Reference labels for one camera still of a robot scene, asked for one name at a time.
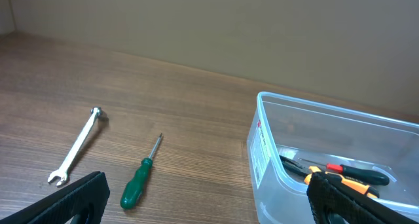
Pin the green handled screwdriver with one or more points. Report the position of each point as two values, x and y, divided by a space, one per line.
135 187

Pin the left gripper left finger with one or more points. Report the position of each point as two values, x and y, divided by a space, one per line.
83 201

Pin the silver combination wrench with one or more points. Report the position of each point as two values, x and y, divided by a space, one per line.
62 172

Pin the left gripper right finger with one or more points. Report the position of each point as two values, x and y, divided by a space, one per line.
333 202

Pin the red black screwdriver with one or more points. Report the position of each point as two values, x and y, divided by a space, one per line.
368 176

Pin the clear plastic container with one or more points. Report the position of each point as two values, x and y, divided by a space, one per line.
315 134

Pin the orange black pliers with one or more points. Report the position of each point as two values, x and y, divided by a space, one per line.
306 172

